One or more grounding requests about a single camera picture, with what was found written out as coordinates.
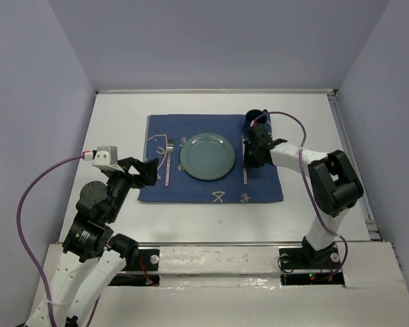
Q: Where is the fork with pink handle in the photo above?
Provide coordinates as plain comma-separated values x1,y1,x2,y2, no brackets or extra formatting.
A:
164,139,174,187

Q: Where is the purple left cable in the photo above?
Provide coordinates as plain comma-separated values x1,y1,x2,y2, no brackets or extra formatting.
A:
16,153,100,327

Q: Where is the purple cable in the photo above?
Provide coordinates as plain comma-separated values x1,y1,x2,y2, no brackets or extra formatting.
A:
16,153,100,327
255,111,348,282

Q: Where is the blue cloth placemat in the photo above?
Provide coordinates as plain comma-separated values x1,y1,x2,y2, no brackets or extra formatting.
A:
138,114,284,204

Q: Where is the aluminium rail frame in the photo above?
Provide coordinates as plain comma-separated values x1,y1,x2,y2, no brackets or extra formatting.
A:
95,88,382,249

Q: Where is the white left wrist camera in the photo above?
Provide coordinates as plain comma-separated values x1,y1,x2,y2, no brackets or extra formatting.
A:
92,146,123,172

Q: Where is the teal plate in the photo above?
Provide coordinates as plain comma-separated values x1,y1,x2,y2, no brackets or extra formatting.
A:
179,133,236,181

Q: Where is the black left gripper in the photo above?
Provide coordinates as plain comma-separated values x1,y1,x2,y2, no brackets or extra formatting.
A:
106,155,160,221

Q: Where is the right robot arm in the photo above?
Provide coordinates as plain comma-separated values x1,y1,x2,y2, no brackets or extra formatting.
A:
243,123,364,273

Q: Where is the dark blue mug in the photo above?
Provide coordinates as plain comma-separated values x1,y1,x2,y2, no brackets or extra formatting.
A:
243,109,268,129

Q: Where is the knife with pink handle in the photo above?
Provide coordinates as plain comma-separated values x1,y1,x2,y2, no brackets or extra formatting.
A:
241,133,248,185

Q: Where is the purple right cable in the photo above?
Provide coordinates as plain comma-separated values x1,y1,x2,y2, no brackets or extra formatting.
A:
255,111,348,282

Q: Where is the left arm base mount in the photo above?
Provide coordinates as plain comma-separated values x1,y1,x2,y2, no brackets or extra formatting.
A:
109,248,160,287

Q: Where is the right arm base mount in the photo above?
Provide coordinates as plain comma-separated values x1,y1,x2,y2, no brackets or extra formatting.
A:
277,247,345,286

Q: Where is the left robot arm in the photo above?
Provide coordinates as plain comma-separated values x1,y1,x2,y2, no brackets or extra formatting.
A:
24,152,159,326

